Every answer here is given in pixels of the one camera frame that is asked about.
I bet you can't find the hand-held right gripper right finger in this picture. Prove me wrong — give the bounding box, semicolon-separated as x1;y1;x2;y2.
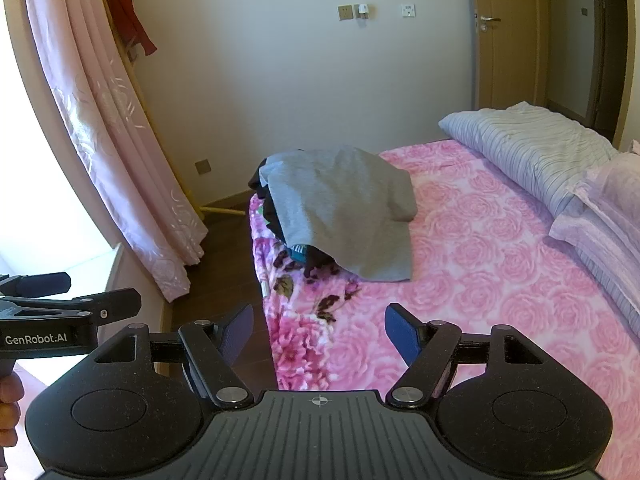
384;302;547;409

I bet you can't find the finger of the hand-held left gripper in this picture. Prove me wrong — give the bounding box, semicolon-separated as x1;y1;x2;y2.
0;272;72;297
0;288;143;330

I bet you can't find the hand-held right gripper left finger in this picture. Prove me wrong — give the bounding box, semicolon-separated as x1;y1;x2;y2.
92;303;256;409

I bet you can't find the grey cotton garment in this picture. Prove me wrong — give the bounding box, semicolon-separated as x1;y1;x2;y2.
259;145;419;282

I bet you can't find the person's left hand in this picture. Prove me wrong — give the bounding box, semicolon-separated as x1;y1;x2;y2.
0;374;25;449

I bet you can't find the white window ledge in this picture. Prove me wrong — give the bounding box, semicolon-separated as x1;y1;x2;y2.
0;242;174;377

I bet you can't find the pink floral bedsheet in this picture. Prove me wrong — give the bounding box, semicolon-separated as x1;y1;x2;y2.
248;139;640;397

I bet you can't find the pile of dark clothes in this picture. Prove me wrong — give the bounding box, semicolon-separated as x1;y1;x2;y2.
248;156;347;279

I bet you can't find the pink patterned curtain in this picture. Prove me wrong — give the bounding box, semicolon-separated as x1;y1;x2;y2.
22;0;210;304

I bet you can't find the grey striped quilt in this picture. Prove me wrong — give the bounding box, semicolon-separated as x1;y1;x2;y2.
438;101;640;336

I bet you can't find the pale pink blanket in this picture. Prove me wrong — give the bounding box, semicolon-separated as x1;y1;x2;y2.
548;140;640;283

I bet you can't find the red hanging garment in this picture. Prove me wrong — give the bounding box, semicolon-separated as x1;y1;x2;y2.
103;0;159;57

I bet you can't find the wooden door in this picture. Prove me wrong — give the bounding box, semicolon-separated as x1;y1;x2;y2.
471;0;547;112

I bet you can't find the wooden door frame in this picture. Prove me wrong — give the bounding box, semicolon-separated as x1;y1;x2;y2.
542;0;635;152

